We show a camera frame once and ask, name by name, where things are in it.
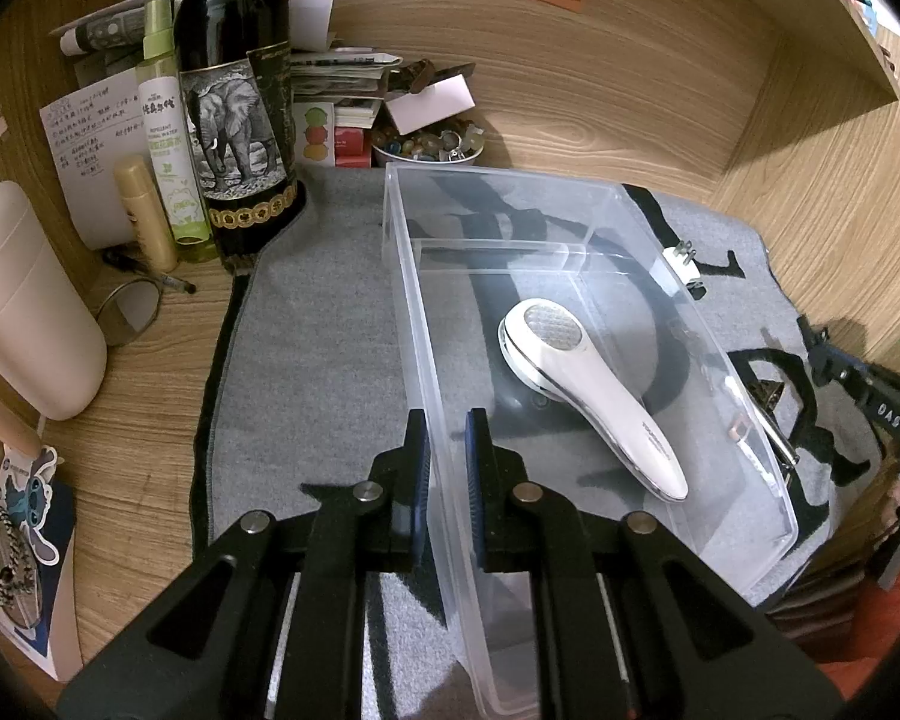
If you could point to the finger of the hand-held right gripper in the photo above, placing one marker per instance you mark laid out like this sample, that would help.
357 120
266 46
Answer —
832 371

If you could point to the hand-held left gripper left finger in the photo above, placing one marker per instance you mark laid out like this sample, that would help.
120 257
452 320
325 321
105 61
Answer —
420 480

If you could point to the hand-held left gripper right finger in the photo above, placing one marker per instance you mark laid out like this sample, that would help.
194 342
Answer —
476 487

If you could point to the small brown metal object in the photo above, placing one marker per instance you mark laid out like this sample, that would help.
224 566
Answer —
765 392

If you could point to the metal bar tool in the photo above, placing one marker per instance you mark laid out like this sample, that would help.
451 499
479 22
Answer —
780 446

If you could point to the clear plastic box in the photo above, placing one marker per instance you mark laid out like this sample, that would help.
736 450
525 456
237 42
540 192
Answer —
420 315

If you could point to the white plug adapter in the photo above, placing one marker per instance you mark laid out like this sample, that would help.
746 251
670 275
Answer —
679 255

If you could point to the white fabric shaver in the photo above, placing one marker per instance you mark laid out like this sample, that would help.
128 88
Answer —
592 390

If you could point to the grey felt mat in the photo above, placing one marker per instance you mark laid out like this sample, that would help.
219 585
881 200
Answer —
307 352

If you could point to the person's orange clothing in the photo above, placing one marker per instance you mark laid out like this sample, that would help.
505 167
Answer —
892 630

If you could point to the bowl of stones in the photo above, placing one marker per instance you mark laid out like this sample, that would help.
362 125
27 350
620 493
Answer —
427 146

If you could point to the round mirror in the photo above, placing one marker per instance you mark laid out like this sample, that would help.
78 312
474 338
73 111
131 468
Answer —
127 311

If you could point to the black pen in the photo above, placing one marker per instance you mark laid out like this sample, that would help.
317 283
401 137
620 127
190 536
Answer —
150 274

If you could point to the red box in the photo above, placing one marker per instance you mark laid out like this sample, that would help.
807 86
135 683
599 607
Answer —
352 142

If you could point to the fruit-print card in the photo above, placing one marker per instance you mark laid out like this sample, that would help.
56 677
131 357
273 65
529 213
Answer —
315 131

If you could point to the pale pink card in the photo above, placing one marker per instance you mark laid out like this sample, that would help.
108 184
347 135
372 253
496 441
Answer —
431 101

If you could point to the blue cartoon sticker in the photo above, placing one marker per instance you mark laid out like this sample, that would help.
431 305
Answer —
26 495

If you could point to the white and blue card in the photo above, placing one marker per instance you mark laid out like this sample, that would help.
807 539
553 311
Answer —
49 615

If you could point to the beige tube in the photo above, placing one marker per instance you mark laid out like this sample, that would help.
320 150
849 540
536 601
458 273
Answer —
139 202

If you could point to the dark brown wooden piece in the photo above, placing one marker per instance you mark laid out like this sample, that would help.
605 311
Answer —
420 75

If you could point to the stack of papers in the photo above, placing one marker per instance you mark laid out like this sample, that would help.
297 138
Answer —
337 71

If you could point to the beige cylindrical jug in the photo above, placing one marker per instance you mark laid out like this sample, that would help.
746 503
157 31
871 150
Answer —
22 300

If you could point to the green spray bottle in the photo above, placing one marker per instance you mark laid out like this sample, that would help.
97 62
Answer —
157 127

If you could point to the dark wine bottle elephant label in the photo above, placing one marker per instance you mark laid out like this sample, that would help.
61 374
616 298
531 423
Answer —
232 52

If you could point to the white handwritten note sheet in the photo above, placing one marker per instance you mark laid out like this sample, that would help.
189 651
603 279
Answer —
82 142

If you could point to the white folded paper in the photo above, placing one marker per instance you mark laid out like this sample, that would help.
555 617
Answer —
311 15

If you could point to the rolled newspaper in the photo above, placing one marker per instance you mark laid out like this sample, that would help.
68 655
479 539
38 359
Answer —
105 30

